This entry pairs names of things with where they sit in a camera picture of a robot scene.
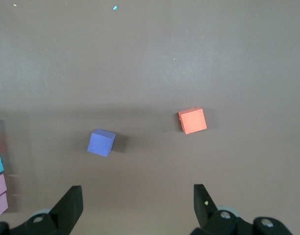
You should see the orange foam cube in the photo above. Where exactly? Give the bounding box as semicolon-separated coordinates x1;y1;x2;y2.
177;107;208;135

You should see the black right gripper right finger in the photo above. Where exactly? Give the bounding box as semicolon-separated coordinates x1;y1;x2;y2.
190;184;294;235

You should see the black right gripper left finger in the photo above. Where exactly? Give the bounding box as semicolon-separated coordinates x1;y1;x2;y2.
0;185;83;235

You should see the purple foam cube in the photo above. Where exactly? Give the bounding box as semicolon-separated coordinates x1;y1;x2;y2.
87;128;116;157

